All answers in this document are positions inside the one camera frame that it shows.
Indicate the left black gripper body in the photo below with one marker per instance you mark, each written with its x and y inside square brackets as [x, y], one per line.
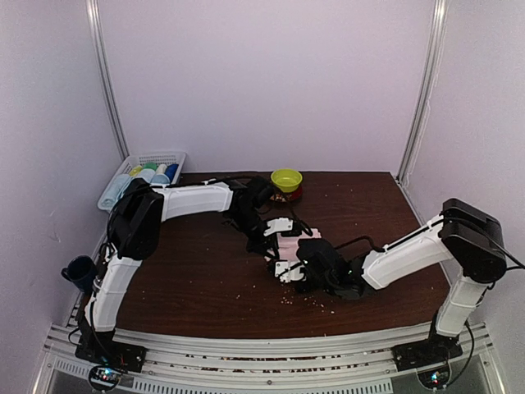
[246, 222]

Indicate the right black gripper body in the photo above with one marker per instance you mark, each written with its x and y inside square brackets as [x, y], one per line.
[327, 286]

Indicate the red floral plate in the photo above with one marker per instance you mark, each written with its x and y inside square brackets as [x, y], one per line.
[282, 197]

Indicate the green plastic bowl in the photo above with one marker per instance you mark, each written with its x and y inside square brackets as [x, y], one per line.
[286, 179]

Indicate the pink towel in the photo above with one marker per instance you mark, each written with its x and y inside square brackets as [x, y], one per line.
[289, 245]

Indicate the blue polka dot towel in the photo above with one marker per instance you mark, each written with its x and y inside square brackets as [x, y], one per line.
[161, 179]

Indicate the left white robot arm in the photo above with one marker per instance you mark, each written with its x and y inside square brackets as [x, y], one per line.
[133, 232]

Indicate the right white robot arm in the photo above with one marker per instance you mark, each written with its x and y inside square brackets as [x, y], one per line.
[460, 233]

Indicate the dark blue rolled towel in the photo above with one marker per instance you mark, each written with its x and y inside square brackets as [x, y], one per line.
[171, 171]

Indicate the white rolled towel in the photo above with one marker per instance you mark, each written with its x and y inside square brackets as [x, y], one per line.
[161, 169]

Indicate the white plastic basket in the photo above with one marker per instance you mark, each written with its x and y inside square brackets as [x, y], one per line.
[168, 158]

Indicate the green rolled towel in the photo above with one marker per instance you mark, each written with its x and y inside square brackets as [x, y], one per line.
[150, 165]

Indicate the yellow rolled towel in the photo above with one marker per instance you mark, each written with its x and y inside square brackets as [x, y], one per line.
[135, 171]

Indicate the light blue rolled towel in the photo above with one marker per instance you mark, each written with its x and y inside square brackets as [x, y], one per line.
[118, 186]

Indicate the dark blue mug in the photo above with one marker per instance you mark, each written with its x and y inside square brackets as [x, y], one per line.
[81, 272]

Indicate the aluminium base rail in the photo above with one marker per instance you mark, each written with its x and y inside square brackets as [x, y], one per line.
[354, 363]

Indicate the right aluminium frame post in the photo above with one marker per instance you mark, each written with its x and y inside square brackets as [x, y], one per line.
[429, 77]

